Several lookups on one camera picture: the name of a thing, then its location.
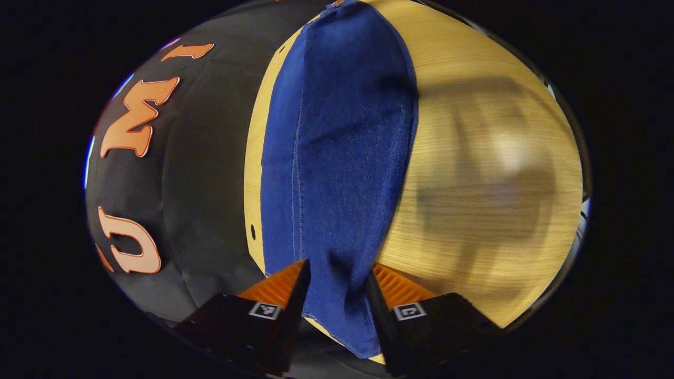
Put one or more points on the blue denim jeans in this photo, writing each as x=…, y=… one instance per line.
x=342, y=158

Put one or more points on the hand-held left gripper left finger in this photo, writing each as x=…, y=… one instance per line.
x=292, y=326

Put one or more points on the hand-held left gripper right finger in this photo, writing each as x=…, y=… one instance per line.
x=382, y=331

